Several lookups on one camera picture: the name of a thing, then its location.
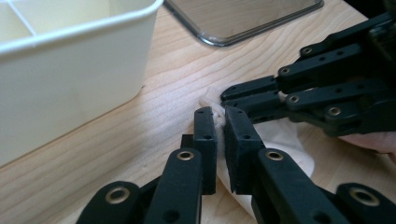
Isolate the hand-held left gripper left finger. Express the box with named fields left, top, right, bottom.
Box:
left=143, top=105, right=219, bottom=224

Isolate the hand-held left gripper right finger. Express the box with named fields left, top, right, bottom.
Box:
left=223, top=105, right=350, bottom=224

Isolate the pale pink sock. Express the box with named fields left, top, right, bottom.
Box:
left=198, top=86, right=316, bottom=219

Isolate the white divided storage box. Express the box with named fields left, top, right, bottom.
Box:
left=0, top=0, right=165, bottom=168

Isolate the grey rectangular metal tray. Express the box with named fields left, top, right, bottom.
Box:
left=163, top=0, right=325, bottom=49

